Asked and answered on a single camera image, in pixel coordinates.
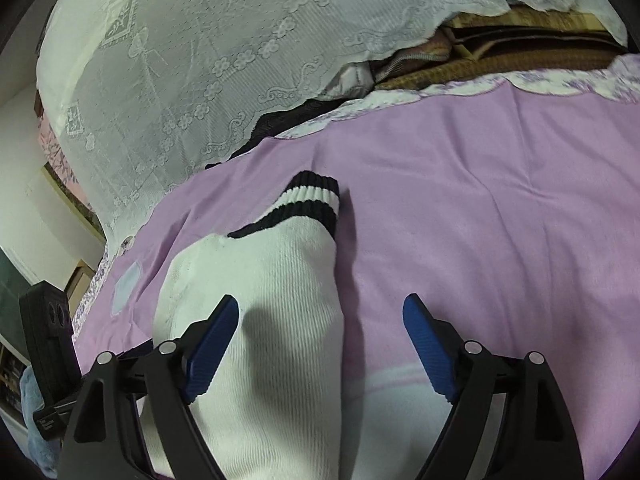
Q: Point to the pink floral cloth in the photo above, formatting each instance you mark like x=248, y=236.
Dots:
x=55, y=150

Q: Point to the white lace cloth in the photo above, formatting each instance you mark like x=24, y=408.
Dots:
x=200, y=35

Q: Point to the white sweater with black trim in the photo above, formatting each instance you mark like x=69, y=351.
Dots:
x=280, y=310

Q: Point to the brown woven mat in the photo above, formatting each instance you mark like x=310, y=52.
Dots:
x=450, y=72

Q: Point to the pink blanket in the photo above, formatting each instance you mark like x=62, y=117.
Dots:
x=475, y=185

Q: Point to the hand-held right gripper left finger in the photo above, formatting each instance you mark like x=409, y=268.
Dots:
x=212, y=345

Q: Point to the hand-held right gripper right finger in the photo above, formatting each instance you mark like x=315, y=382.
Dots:
x=425, y=345

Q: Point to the purple floral bed sheet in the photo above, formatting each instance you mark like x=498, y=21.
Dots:
x=550, y=80

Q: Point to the dark green board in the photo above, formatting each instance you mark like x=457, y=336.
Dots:
x=15, y=300

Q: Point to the dark cloth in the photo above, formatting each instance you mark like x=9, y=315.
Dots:
x=280, y=117

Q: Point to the striped knit cloth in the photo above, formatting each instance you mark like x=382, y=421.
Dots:
x=415, y=55

